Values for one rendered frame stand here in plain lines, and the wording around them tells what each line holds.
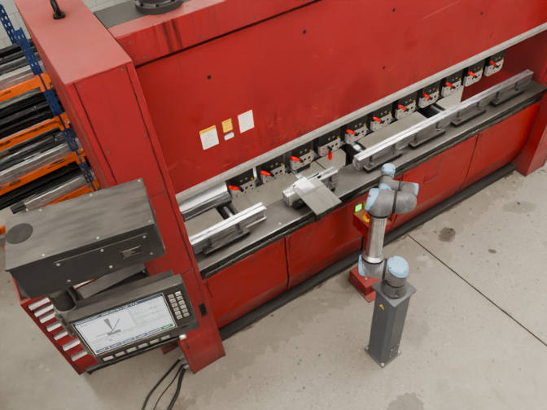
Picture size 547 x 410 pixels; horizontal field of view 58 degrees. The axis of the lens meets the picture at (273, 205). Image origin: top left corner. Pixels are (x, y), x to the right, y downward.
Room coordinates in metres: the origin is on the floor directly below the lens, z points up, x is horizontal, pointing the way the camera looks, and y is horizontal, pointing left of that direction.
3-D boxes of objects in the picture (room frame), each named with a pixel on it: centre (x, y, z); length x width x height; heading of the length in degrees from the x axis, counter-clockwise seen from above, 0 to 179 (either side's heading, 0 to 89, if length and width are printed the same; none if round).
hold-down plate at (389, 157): (2.46, -0.77, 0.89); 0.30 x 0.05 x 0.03; 117
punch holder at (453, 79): (2.77, -1.25, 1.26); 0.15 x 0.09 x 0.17; 117
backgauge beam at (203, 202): (2.68, -0.42, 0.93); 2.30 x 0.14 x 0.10; 117
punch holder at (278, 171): (2.13, 0.00, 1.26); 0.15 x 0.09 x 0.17; 117
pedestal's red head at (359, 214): (2.09, -0.63, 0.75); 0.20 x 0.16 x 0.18; 117
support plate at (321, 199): (2.10, -0.27, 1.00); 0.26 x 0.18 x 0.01; 27
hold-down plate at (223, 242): (1.91, 0.31, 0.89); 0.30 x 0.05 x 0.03; 117
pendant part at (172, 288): (1.13, 0.62, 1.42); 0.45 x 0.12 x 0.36; 106
